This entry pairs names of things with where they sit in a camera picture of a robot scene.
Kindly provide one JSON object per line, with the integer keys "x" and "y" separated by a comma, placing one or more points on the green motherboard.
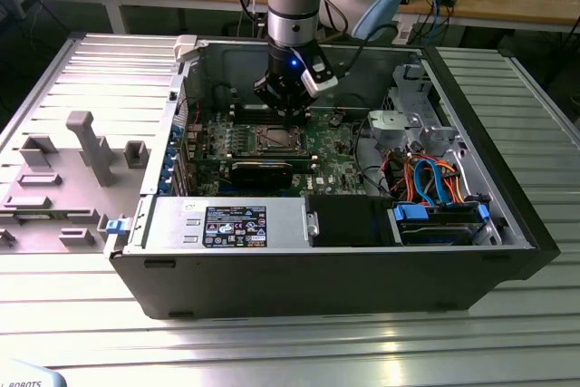
{"x": 335, "y": 165}

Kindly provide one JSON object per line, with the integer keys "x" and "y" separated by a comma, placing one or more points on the silver CPU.
{"x": 276, "y": 138}

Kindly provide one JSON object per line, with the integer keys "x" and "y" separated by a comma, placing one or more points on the white tag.
{"x": 403, "y": 35}

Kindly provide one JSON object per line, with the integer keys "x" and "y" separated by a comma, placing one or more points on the blue plastic clip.
{"x": 115, "y": 227}

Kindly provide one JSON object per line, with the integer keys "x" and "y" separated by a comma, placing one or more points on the silver power supply with label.
{"x": 281, "y": 224}

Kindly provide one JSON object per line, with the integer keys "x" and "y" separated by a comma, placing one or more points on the gray parts rack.
{"x": 68, "y": 206}

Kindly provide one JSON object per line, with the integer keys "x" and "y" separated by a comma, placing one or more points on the CPU socket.
{"x": 258, "y": 144}

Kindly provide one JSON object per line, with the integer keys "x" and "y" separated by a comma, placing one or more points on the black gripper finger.
{"x": 272, "y": 90}
{"x": 302, "y": 99}

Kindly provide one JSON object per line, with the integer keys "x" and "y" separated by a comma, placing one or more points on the metal locking lever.
{"x": 277, "y": 150}
{"x": 276, "y": 127}

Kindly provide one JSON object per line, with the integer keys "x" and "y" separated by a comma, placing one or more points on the silver fan bracket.
{"x": 389, "y": 126}

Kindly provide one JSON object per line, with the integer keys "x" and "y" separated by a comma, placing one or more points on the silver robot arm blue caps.
{"x": 292, "y": 6}

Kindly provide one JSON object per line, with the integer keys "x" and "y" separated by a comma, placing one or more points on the black open PC case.
{"x": 317, "y": 283}

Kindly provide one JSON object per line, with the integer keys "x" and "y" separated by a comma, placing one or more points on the silver metal drive cage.
{"x": 408, "y": 88}

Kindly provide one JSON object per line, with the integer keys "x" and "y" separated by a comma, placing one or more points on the hard disk in blue carrier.
{"x": 435, "y": 233}

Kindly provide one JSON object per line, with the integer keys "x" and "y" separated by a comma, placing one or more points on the black RAM slot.
{"x": 244, "y": 119}
{"x": 244, "y": 109}

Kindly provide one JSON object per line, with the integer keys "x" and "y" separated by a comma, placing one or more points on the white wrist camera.
{"x": 317, "y": 74}

